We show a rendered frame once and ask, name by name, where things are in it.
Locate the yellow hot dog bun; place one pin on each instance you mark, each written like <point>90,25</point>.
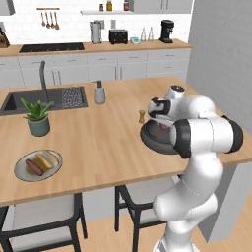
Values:
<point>47,159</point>

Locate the white wall cupboards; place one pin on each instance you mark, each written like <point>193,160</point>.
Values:
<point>162,6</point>

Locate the black hob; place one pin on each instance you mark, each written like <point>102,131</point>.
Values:
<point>50,47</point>

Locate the green plant in grey pot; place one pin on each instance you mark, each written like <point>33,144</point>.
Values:
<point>38,124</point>

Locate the wooden utensil rail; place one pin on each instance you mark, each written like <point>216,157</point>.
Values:
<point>48,9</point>

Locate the red jar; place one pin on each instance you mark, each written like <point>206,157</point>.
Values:
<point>126,6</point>

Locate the wooden knife block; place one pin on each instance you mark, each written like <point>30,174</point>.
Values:
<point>3,39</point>

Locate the clear glass bottle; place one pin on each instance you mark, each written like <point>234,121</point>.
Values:
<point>150,35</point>
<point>143,35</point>

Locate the sausage in bowl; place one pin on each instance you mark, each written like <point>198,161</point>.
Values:
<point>163,126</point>

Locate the red-brown sausage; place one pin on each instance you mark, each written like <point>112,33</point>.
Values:
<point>34,167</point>

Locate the grey soap dispenser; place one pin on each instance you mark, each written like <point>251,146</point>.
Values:
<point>100,95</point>

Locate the small dark jar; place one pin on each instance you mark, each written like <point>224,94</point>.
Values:
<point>101,7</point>

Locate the hanging wooden spoon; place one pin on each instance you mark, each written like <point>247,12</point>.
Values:
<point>43,22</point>
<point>48,23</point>
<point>52,23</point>
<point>56,24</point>

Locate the small wooden pepper shaker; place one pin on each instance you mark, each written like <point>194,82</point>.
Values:
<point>141,116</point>

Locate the grey extractor hood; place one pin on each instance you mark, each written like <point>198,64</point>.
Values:
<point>6,6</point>

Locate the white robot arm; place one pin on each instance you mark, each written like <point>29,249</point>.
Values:
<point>200,157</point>

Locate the dark grey tap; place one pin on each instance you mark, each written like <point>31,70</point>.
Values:
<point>43,78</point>

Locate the small teal box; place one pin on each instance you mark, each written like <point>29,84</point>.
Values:
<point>135,40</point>

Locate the dark grey bowl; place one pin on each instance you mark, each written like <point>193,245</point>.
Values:
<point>154,139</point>

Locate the grey plate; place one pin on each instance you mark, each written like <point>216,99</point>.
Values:
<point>23,172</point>

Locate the yellow jar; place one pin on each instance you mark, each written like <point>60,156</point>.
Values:
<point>109,6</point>

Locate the black toaster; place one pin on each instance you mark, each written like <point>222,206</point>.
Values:
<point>118,36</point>

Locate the black coffee machine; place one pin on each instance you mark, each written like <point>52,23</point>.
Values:
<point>167,31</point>

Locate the dark grey sink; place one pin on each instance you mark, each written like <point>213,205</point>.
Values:
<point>29,100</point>

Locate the white wall shelf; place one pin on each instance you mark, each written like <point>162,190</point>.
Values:
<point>106,12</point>

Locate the white cupboard run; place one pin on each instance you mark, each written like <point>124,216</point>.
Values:
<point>98,65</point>

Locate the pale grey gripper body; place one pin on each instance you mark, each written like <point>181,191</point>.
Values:
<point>159,119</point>

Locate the silver kettle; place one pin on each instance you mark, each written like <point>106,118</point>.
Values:
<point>95,32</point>

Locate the black chair with grey seat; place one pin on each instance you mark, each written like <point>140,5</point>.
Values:
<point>39,213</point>
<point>144,193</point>

